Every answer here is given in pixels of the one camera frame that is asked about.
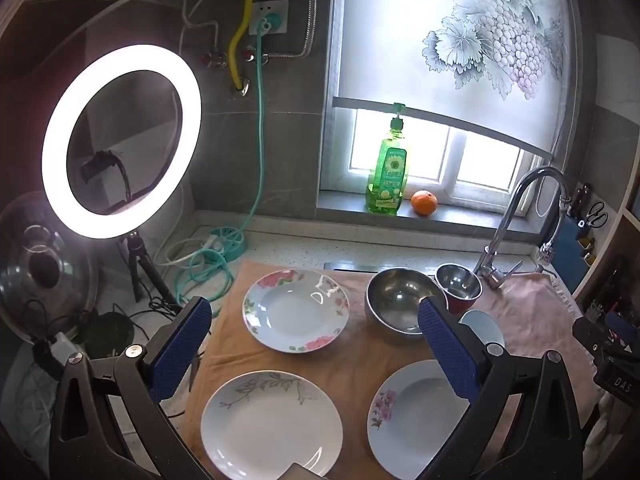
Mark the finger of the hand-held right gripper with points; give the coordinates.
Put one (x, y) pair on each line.
(617, 380)

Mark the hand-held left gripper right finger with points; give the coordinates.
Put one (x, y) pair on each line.
(445, 355)

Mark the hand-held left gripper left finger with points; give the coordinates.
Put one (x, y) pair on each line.
(182, 355)

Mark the pale blue ceramic bowl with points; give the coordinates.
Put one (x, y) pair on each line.
(482, 327)

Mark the small red steel bowl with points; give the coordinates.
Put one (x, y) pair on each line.
(457, 282)

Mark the large stainless steel bowl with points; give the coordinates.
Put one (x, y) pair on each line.
(395, 300)

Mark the purple blossom print plate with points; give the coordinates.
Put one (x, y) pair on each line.
(415, 435)

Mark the green leaf print plate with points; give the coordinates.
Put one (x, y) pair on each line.
(270, 430)

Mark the pink rose rim plate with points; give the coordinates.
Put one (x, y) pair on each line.
(295, 315)

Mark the orange towel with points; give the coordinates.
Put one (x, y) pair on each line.
(360, 360)

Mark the pink towel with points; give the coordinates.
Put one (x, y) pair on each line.
(530, 320)

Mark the round teal power strip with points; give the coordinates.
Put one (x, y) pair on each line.
(227, 245)

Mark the white power adapter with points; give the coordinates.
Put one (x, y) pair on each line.
(62, 345)

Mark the chrome kitchen faucet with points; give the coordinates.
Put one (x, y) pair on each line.
(500, 240)

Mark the wooden shelf unit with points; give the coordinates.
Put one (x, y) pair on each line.
(627, 240)

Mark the blue knife holder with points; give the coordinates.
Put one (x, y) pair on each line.
(570, 245)

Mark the orange fruit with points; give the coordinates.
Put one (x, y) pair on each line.
(424, 203)

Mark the grey window sill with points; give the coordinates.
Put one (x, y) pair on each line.
(350, 210)

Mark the green dish soap bottle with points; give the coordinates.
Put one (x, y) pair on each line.
(387, 175)

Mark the black gooseneck phone holder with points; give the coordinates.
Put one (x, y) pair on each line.
(100, 162)

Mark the grape print roller blind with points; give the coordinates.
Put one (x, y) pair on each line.
(400, 35)

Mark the white frame window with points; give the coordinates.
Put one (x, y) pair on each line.
(450, 155)

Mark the white wall socket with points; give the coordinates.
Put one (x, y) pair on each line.
(275, 10)

